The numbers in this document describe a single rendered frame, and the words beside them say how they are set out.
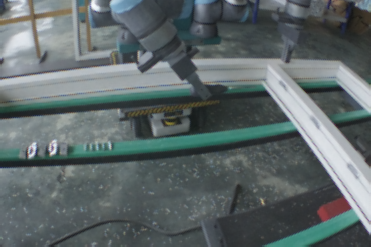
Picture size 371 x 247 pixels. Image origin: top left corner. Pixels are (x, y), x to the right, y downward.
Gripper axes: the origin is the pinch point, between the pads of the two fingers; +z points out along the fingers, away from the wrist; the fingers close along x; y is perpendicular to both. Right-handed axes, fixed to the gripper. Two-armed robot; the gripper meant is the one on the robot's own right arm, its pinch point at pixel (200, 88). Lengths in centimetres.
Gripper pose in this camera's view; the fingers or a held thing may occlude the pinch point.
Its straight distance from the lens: 72.3
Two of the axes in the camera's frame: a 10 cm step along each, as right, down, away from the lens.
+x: -2.5, -4.7, 8.5
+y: 7.9, -6.0, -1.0
